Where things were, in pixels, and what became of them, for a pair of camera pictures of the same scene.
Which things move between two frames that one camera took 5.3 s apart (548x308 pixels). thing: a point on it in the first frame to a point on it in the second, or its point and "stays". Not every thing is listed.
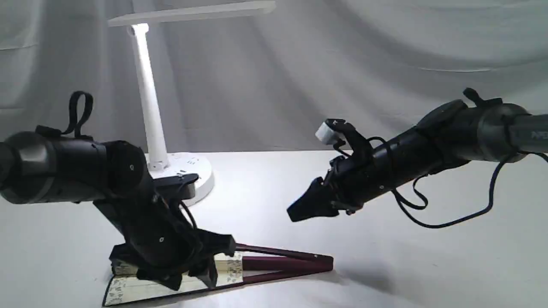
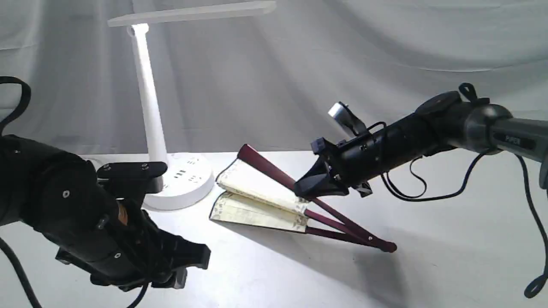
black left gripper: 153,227 to 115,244
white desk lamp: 163,165 stays
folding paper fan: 247,263 to 251,191
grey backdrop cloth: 268,81 stays
